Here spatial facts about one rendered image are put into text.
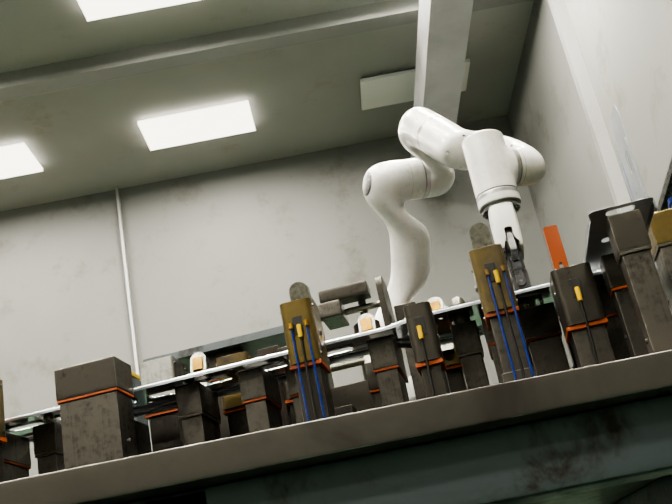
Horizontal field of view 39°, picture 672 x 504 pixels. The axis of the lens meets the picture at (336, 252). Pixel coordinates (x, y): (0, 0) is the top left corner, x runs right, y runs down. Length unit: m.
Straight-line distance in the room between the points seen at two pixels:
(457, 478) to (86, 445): 0.89
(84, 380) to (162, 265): 9.63
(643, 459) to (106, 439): 1.00
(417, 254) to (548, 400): 1.30
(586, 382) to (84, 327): 10.49
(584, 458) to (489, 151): 0.92
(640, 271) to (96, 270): 10.38
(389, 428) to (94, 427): 0.85
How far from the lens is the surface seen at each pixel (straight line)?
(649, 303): 1.48
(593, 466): 1.11
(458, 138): 2.04
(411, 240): 2.33
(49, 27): 9.20
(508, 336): 1.62
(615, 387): 1.09
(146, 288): 11.38
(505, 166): 1.90
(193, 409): 1.90
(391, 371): 1.82
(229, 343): 2.26
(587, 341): 1.64
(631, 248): 1.50
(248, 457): 1.06
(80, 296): 11.56
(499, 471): 1.09
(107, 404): 1.80
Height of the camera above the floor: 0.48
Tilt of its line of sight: 22 degrees up
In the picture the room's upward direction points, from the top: 12 degrees counter-clockwise
